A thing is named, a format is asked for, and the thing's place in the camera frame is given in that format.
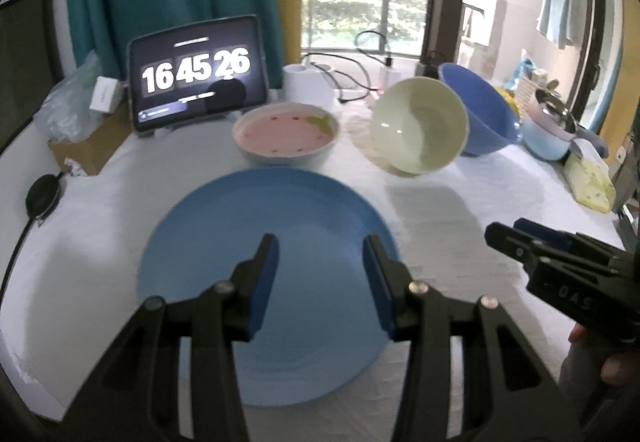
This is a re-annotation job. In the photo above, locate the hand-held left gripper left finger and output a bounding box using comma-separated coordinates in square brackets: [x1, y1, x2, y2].
[75, 233, 280, 442]

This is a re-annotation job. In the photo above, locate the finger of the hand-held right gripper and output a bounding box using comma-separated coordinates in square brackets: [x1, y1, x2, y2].
[484, 222, 546, 273]
[514, 218, 626, 268]

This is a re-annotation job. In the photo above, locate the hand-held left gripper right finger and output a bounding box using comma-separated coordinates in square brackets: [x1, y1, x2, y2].
[362, 236, 581, 442]

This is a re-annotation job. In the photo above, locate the blue plate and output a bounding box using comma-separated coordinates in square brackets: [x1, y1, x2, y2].
[136, 168, 403, 407]

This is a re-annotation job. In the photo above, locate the blue bowl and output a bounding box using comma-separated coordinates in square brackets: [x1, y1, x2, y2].
[437, 63, 523, 158]

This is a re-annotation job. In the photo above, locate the pale green bowl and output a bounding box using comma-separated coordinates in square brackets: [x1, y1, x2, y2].
[370, 77, 469, 176]

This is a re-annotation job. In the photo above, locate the pink ceramic bowl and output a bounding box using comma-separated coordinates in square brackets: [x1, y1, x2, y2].
[231, 102, 341, 170]

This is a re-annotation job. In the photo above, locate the person's right hand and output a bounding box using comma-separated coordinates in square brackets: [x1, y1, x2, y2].
[560, 322, 640, 442]

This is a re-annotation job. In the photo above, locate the yellow tissue pack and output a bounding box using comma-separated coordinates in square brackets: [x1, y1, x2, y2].
[565, 142, 617, 214]

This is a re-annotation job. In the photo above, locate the light blue pot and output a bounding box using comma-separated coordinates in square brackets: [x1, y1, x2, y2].
[521, 104, 573, 161]

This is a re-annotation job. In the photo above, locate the grey cloth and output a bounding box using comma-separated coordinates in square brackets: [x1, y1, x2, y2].
[570, 132, 608, 158]

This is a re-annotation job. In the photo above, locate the stainless steel bowl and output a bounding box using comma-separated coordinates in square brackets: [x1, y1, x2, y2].
[535, 88, 581, 135]

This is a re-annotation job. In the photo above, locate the yellow wipes packet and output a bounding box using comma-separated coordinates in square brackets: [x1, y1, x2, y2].
[500, 89, 523, 115]

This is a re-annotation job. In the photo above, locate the white basket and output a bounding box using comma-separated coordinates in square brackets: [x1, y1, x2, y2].
[517, 69, 558, 98]

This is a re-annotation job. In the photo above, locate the white textured tablecloth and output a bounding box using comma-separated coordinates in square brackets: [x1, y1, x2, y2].
[0, 87, 631, 423]

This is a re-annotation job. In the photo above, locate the blue plastic bag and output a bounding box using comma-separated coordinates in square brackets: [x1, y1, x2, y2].
[505, 59, 533, 90]

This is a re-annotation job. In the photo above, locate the white desk lamp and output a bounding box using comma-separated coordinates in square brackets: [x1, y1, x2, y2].
[264, 0, 366, 105]

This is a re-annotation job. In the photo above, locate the black tablet with clock display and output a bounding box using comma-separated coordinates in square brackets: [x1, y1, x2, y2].
[126, 14, 268, 138]

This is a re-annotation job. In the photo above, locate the hanging light blue shirt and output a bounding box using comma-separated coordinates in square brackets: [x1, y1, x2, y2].
[537, 0, 581, 50]

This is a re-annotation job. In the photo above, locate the small white box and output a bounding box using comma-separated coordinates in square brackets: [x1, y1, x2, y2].
[90, 76, 123, 113]

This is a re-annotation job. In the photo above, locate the dark sliding door frame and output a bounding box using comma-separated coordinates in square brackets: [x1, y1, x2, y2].
[580, 0, 623, 133]

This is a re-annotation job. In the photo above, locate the black disc cable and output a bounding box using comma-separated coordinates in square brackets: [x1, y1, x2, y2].
[0, 217, 41, 308]

